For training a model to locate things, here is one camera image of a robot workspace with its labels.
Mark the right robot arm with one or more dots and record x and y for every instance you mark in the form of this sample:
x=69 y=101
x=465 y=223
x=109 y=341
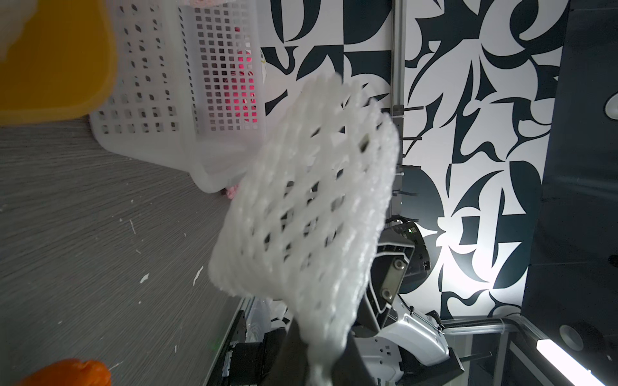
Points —
x=398 y=345

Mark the white perforated plastic basket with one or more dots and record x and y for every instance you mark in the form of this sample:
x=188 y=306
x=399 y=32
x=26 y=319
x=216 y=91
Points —
x=177 y=81

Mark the black hook rail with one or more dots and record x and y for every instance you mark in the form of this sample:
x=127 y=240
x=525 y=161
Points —
x=397 y=115

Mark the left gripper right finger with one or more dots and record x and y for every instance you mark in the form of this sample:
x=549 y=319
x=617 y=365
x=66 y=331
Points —
x=350 y=369

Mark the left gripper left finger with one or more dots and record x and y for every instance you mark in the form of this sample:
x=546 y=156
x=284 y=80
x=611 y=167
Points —
x=290 y=367

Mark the netted orange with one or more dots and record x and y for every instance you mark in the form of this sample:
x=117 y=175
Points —
x=71 y=372

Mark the small pink plush toy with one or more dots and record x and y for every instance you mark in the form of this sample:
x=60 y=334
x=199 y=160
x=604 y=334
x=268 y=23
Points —
x=230 y=192

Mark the pink white plush toy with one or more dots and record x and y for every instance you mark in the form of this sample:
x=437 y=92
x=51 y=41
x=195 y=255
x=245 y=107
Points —
x=248 y=107

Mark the yellow plastic tray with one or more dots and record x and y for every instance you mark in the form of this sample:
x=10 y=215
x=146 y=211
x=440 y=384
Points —
x=62 y=66

